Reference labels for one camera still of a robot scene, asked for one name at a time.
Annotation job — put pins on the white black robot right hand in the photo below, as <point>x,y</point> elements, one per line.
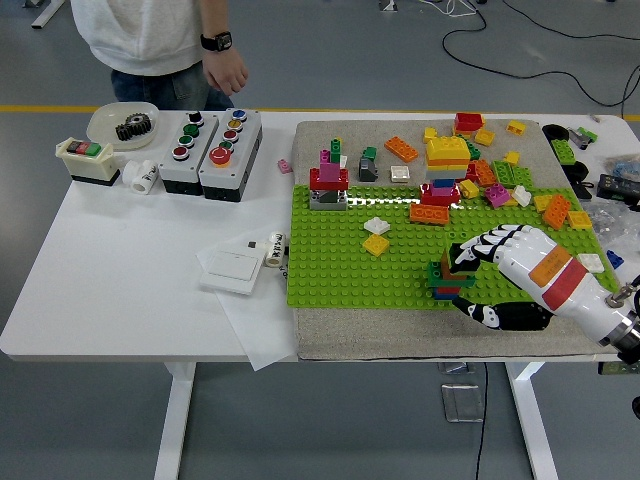
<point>555,272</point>

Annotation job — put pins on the person's left hand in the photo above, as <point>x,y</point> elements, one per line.
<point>225,72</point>

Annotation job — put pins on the orange toy brick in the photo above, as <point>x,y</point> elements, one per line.
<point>485,172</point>
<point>557,211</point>

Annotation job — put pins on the yellow square brick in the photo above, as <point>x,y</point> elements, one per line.
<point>543,202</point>
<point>375,244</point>
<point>580,220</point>

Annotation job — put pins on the black brick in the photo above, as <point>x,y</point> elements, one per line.
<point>460,262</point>

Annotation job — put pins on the pink brick stack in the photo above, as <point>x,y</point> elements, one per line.
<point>497,195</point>

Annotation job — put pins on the small yellow brick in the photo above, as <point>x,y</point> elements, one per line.
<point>516,127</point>
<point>511,158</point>
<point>431,135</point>
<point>485,137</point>

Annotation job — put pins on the dark green brick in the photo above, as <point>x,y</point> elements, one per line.
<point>474,150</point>

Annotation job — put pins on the red yellow orange brick stack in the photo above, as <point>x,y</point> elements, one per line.
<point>469,122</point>

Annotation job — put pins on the person's left forearm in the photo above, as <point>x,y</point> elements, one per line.
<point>215,15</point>

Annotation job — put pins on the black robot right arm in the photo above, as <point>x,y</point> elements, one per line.
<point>627,335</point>

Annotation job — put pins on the green toy brick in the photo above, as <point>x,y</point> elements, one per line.
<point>503,172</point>
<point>523,177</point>

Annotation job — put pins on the small pink brick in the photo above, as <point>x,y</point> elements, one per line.
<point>284,165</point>

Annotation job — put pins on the brown green blue brick stack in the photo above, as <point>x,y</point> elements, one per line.
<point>442,287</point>

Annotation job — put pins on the yellow round brick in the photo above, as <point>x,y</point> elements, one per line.
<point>468,187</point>

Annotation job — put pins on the red toy brick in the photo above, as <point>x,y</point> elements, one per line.
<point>471,172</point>

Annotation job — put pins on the thick orange brick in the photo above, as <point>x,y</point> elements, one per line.
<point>429,214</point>

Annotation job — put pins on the red pink grey brick tower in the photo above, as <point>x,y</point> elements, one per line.
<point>329,175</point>

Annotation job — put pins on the yellow orange red brick tower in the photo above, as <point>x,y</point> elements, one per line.
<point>445,152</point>

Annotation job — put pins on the small green brick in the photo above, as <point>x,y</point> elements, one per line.
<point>370,152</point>

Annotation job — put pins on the dark grey slope brick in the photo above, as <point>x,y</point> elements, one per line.
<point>367,170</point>

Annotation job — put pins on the white square tile brick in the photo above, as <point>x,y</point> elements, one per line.
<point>400,173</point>

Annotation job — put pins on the flat orange brick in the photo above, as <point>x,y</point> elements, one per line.
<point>401,148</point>

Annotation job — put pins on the green toy baseplate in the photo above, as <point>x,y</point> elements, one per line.
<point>350,272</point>

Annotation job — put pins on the black wristwatch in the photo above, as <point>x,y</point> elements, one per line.
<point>216,41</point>

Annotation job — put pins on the small blue piece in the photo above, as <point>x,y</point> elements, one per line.
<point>615,258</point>

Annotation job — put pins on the clear plastic bag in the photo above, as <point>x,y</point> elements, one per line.
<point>607,222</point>

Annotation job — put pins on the person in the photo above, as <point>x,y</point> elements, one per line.
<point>145,45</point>

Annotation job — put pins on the black metal gear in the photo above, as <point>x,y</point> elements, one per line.
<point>134,127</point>

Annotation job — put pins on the black device box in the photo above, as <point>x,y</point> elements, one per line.
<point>617,186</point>

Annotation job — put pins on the grey four-button control box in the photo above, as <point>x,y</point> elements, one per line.
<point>180,170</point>

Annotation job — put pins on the grey emergency-stop control box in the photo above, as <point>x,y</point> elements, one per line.
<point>227,180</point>

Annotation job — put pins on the desk controller panel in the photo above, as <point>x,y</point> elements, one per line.
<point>617,368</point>

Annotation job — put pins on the lime green piece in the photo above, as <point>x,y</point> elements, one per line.
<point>564,150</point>

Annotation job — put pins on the bag of blue parts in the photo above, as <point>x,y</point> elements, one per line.
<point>622,165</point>

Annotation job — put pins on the translucent white bowl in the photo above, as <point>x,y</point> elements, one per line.
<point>102,122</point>

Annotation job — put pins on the white pipe tee fitting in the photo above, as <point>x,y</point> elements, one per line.
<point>142,179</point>

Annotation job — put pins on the metal plate under table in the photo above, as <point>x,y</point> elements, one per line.
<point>457,368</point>

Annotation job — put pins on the grey green tool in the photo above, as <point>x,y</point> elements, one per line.
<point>582,136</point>

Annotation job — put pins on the white table leg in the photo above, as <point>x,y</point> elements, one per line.
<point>532,425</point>
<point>175,425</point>

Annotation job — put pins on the metal floor socket box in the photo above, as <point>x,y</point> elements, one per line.
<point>462,402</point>

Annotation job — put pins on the grey-brown mat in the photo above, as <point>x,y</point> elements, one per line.
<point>400,332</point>

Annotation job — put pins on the grey stand foot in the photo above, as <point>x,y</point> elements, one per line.
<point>389,4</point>

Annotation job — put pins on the white printed cylinder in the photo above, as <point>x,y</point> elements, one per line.
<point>274,250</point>

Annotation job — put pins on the white desk leg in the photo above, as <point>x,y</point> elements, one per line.
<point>47,12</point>

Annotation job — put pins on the white paper sheet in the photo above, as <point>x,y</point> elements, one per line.
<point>260,335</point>

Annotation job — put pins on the cream red-green switch box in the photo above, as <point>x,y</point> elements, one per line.
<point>87,162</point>

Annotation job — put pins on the white wall switch plate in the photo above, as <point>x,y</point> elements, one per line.
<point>230,270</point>

